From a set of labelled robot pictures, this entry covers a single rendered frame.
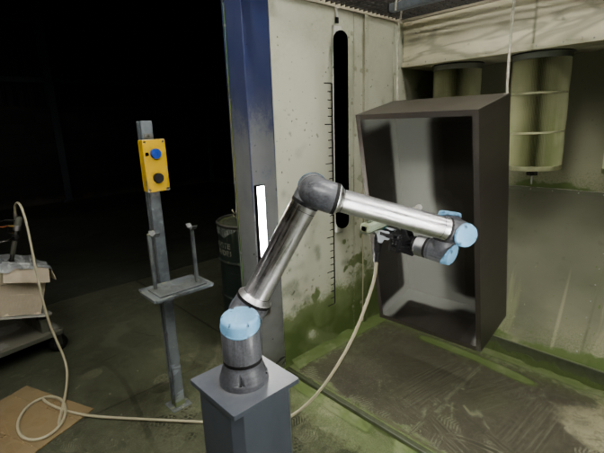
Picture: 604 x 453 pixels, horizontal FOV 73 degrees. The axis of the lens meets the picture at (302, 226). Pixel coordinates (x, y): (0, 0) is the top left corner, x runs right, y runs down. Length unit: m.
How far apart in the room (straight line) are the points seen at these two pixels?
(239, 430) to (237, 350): 0.28
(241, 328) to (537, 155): 2.20
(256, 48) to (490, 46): 1.50
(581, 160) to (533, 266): 0.77
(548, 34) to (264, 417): 2.53
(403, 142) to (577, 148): 1.34
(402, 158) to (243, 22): 1.12
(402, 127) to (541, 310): 1.53
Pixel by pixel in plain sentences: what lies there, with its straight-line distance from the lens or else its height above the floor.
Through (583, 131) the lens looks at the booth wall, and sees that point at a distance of 3.32.
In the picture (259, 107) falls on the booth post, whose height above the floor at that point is 1.69.
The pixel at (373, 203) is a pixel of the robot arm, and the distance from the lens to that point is 1.50.
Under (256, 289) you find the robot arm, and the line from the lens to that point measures 1.69.
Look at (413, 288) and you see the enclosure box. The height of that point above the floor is 0.54.
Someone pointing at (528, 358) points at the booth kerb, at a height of 0.10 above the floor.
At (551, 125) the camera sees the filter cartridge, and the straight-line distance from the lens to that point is 3.03.
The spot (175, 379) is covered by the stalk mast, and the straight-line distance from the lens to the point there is 2.65.
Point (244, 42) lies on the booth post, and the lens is 2.34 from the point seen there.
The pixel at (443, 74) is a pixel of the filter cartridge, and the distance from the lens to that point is 3.27.
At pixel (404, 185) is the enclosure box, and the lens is 2.49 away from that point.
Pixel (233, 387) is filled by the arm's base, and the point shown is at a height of 0.66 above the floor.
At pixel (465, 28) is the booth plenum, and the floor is 2.17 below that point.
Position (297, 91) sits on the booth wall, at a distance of 2.54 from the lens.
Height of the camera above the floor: 1.60
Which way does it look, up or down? 14 degrees down
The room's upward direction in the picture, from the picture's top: 2 degrees counter-clockwise
